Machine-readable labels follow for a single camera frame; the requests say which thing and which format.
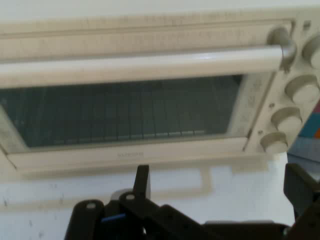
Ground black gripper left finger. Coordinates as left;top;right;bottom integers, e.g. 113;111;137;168
62;164;206;240

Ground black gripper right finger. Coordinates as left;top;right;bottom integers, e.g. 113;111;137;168
283;163;320;240

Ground glass oven door with handle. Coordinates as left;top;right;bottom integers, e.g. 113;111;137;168
0;23;298;176

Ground round oven control knob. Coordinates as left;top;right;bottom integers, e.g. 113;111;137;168
269;106;304;132
259;131;290;154
284;74;320;105
301;33;320;68

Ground cream toaster oven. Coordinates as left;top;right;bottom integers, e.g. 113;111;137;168
0;9;320;181

